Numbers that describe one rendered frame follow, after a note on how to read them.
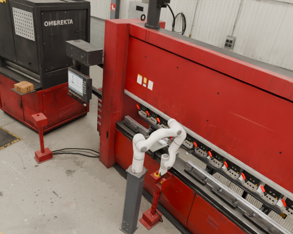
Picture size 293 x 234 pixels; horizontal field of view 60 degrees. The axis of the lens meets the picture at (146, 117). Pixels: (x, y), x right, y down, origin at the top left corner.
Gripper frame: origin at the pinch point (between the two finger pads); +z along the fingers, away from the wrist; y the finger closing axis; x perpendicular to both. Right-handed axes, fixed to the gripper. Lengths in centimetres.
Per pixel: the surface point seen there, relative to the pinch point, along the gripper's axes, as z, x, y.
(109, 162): 73, -120, -11
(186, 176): -1.6, 18.8, -20.3
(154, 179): 7.7, -6.5, 5.8
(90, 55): -106, -135, 4
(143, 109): -41, -76, -36
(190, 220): 52, 42, -14
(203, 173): -10.1, 33.5, -32.3
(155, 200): 44.8, -3.6, 3.7
